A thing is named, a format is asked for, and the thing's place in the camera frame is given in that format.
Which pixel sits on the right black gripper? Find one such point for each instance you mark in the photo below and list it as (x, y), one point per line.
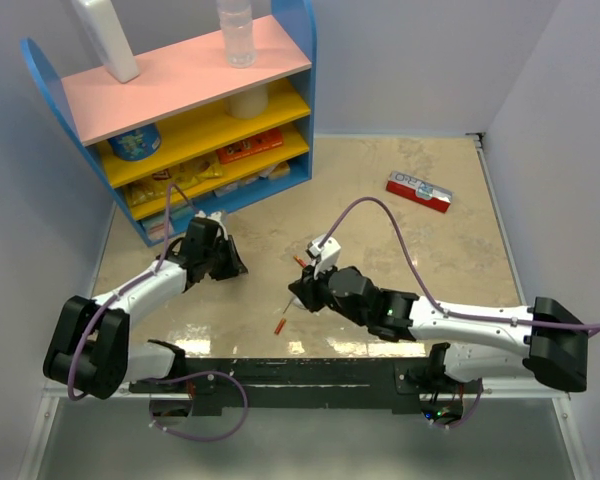
(307, 288)

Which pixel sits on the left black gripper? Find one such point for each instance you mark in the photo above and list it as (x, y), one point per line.
(234, 266)

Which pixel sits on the thin metal pick tool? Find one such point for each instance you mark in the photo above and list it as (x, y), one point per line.
(287, 306)

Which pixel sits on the white remote control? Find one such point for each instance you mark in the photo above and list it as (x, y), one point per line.
(295, 301)

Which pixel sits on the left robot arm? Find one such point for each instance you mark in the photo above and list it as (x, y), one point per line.
(90, 351)

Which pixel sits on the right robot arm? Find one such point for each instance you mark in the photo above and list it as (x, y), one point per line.
(544, 341)

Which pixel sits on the small white boxes bottom shelf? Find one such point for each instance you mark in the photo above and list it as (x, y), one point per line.
(236, 198)

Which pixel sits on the yellow snack bags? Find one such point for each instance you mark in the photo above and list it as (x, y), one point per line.
(185, 175)

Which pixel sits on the blue shelf unit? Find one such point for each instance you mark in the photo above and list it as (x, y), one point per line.
(181, 89)

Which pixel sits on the orange snack box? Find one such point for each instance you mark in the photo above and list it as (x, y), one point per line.
(250, 146)

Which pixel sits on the blue patterned can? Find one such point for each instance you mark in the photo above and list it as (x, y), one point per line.
(136, 144)

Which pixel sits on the red white toothpaste box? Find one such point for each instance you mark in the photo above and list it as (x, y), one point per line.
(419, 191)

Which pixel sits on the cream cylindrical cup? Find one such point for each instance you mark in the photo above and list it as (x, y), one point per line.
(247, 104)

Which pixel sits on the clear plastic bottle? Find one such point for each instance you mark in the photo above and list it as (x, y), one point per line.
(236, 24)

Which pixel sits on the white bottle on shelf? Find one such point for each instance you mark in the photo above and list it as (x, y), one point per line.
(102, 26)

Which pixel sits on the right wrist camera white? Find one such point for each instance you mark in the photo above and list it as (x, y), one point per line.
(324, 253)

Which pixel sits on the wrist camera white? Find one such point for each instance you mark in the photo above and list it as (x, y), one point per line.
(324, 253)
(219, 217)

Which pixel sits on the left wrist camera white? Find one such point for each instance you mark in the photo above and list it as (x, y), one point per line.
(219, 217)

